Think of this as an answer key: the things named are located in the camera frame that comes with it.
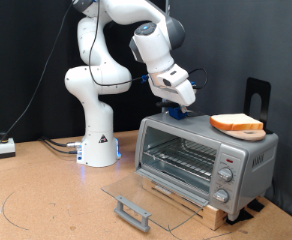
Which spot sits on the black metal bookend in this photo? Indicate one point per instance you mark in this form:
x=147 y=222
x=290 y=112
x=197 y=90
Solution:
x=252 y=86

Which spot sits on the small blue object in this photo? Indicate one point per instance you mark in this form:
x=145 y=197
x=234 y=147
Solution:
x=176 y=114

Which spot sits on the black foam pad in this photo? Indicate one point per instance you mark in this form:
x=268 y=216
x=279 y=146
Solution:
x=239 y=216
x=256 y=205

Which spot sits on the metal oven rack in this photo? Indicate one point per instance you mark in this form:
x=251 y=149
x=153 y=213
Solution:
x=186 y=158

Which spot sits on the wooden block under oven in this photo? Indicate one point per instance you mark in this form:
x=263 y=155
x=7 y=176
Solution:
x=212 y=218

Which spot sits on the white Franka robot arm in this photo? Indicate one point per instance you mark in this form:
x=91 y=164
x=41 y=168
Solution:
x=96 y=133

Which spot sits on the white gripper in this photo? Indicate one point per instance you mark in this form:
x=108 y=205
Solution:
x=179 y=93

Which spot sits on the emergency stop button box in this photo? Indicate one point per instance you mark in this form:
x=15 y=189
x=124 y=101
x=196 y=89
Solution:
x=5 y=148

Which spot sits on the silver toaster oven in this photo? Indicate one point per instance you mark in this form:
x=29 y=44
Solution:
x=262 y=160

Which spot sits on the silver oven knob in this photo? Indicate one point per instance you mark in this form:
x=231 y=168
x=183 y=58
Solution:
x=225 y=174
x=221 y=196

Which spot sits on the white bread slice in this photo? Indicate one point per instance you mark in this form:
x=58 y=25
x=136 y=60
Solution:
x=236 y=121

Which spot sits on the grey metal pole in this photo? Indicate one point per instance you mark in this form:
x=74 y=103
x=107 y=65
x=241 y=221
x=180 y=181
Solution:
x=168 y=5

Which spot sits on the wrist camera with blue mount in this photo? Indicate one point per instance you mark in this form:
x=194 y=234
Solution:
x=193 y=85

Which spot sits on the round wooden cutting board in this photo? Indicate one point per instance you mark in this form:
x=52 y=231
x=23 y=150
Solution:
x=249 y=136

